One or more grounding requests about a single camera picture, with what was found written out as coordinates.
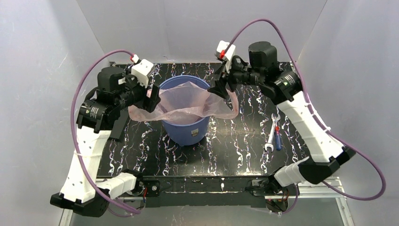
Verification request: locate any pink plastic trash bag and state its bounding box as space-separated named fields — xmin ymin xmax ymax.
xmin=128 ymin=81 xmax=239 ymax=125

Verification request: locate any blue plastic trash bin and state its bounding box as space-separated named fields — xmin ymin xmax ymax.
xmin=160 ymin=75 xmax=210 ymax=146

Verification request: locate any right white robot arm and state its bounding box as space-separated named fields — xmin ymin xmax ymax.
xmin=208 ymin=40 xmax=355 ymax=187

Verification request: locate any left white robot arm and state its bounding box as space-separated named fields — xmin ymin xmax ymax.
xmin=50 ymin=65 xmax=160 ymax=217

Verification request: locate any black rectangular block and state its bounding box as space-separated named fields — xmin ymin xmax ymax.
xmin=109 ymin=109 xmax=129 ymax=141

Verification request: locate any silver open-end wrench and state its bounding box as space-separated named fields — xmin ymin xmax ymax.
xmin=264 ymin=113 xmax=280 ymax=152

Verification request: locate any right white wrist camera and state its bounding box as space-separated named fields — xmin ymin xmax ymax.
xmin=215 ymin=40 xmax=236 ymax=73

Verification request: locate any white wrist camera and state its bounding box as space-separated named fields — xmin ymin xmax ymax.
xmin=118 ymin=54 xmax=154 ymax=89
xmin=215 ymin=40 xmax=236 ymax=73

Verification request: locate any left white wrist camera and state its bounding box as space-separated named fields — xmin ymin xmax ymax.
xmin=118 ymin=54 xmax=154 ymax=89

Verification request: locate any blue handled screwdriver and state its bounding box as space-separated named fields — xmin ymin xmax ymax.
xmin=275 ymin=137 xmax=283 ymax=150

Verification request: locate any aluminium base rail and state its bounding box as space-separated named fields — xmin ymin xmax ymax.
xmin=61 ymin=176 xmax=354 ymax=226

